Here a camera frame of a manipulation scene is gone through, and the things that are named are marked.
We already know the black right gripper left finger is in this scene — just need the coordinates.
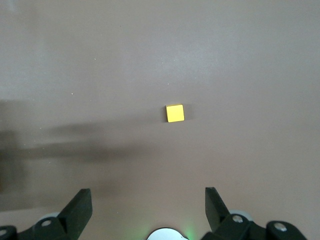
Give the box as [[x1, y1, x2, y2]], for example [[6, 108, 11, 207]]
[[0, 188, 94, 240]]

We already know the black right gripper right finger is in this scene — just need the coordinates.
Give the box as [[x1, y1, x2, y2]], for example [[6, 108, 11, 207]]
[[201, 186, 310, 240]]

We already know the yellow cube block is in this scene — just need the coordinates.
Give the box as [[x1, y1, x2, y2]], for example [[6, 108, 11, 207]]
[[165, 103, 186, 124]]

